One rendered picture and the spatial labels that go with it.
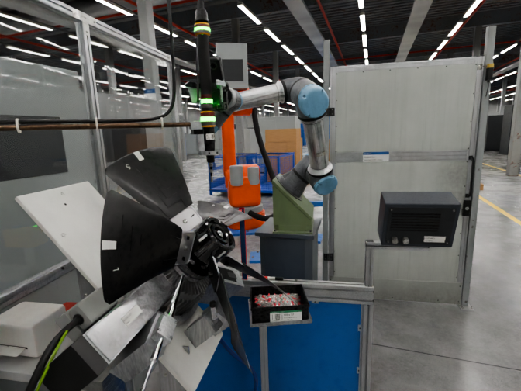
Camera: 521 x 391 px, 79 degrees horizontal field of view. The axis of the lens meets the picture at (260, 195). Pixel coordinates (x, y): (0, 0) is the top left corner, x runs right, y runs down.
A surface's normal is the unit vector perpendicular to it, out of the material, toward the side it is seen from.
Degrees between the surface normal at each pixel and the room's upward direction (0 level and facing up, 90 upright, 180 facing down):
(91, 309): 50
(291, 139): 90
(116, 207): 72
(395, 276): 90
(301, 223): 90
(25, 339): 90
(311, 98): 107
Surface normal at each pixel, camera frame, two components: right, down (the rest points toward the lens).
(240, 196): 0.15, 0.18
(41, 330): 0.98, 0.00
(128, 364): 0.00, 0.39
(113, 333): 0.73, -0.62
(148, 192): 0.39, -0.32
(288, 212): -0.18, 0.20
